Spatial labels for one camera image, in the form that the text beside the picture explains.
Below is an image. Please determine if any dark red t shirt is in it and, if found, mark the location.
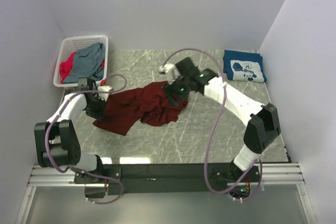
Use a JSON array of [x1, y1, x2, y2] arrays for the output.
[[93, 81, 188, 136]]

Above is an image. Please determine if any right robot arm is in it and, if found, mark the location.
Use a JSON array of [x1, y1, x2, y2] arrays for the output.
[[159, 57, 281, 182]]

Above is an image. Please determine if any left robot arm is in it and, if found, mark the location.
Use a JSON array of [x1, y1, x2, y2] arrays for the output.
[[34, 78, 111, 174]]

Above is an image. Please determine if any grey blue t shirt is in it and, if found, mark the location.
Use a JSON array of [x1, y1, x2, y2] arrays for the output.
[[62, 42, 106, 84]]

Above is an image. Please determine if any folded blue t shirt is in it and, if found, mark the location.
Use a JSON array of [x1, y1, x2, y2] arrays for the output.
[[223, 50, 267, 83]]

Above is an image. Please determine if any pink red t shirt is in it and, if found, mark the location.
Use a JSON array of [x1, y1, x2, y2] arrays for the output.
[[59, 52, 106, 83]]

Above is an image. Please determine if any white plastic laundry basket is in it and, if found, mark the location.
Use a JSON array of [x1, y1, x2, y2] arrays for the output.
[[53, 35, 109, 89]]

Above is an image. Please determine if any black base beam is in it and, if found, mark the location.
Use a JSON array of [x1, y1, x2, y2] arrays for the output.
[[73, 163, 260, 195]]

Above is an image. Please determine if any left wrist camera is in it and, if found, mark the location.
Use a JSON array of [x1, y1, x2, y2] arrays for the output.
[[97, 80, 113, 101]]

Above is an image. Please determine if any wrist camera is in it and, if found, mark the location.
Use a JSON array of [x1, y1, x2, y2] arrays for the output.
[[159, 63, 180, 82], [97, 80, 113, 101]]

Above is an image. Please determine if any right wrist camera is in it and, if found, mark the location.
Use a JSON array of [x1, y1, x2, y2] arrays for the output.
[[159, 63, 180, 82]]

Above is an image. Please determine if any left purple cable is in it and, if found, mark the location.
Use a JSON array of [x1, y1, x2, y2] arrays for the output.
[[45, 73, 127, 205]]

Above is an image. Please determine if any purple cable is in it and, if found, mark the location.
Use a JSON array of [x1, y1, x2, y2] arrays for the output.
[[45, 73, 127, 205], [164, 48, 263, 205]]

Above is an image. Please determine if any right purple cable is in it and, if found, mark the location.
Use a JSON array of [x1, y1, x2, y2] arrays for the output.
[[164, 48, 263, 205]]

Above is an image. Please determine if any aluminium rail frame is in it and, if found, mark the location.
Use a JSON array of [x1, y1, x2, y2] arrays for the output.
[[16, 163, 317, 223]]

